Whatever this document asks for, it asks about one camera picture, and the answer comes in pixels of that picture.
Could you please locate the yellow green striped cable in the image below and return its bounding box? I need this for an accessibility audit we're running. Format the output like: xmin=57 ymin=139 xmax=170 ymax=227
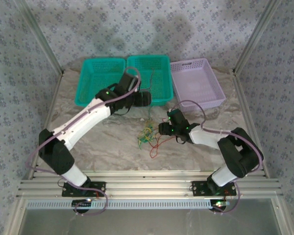
xmin=141 ymin=121 xmax=155 ymax=142

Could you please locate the teal plastic basket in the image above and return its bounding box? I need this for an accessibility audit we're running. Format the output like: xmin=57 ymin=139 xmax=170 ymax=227
xmin=74 ymin=58 xmax=126 ymax=107
xmin=125 ymin=55 xmax=174 ymax=107

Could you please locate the purple plastic basket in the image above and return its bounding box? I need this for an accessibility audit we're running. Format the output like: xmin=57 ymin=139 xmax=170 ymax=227
xmin=170 ymin=58 xmax=227 ymax=113

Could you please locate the marble pattern table sheet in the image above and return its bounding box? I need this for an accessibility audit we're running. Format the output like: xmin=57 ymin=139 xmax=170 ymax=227
xmin=43 ymin=57 xmax=258 ymax=172

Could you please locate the black circuit board with LED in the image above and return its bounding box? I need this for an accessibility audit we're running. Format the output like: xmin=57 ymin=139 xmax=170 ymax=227
xmin=209 ymin=199 xmax=230 ymax=213
xmin=72 ymin=198 xmax=93 ymax=212

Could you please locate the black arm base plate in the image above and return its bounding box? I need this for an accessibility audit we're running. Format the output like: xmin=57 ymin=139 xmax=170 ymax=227
xmin=191 ymin=181 xmax=237 ymax=196
xmin=61 ymin=181 xmax=106 ymax=198

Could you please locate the aluminium front rail beam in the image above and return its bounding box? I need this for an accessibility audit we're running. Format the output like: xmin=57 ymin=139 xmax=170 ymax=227
xmin=16 ymin=170 xmax=284 ymax=199

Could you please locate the aluminium side rail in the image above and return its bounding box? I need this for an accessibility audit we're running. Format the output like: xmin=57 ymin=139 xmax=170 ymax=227
xmin=26 ymin=70 xmax=65 ymax=181
xmin=232 ymin=70 xmax=270 ymax=179

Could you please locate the white slotted cable duct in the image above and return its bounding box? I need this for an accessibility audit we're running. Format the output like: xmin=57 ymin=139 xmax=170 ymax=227
xmin=26 ymin=198 xmax=227 ymax=210

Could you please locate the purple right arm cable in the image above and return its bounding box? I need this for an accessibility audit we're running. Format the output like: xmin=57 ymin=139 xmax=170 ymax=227
xmin=170 ymin=99 xmax=264 ymax=215

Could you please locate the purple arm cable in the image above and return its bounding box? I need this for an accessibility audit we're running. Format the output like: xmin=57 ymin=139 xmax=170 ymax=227
xmin=25 ymin=67 xmax=109 ymax=217
xmin=170 ymin=99 xmax=264 ymax=215

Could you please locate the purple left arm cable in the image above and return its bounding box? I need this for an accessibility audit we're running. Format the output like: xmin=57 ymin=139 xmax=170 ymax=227
xmin=25 ymin=67 xmax=109 ymax=217

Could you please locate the aluminium frame post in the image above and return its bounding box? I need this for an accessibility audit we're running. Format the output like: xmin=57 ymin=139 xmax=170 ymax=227
xmin=14 ymin=0 xmax=65 ymax=75
xmin=232 ymin=0 xmax=282 ymax=75

